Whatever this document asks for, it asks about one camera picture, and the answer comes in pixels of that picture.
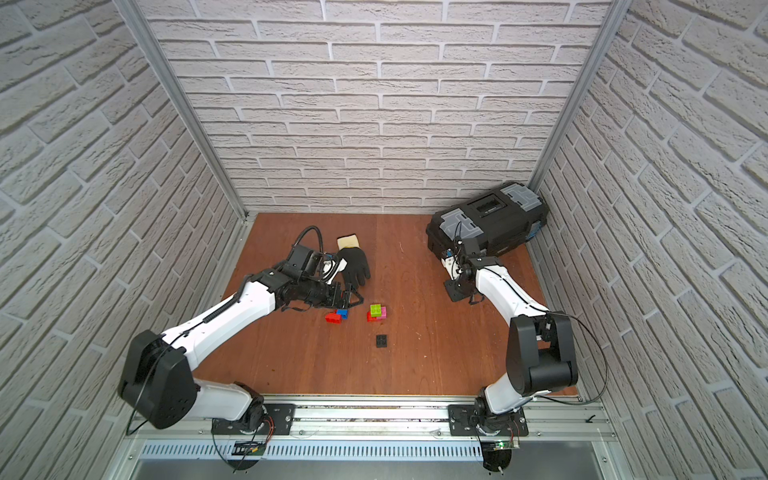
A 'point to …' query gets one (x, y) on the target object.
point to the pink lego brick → (384, 312)
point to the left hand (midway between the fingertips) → (356, 296)
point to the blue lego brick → (344, 312)
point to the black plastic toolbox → (506, 217)
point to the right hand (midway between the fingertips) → (462, 289)
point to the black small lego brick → (381, 341)
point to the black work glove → (356, 270)
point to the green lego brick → (375, 310)
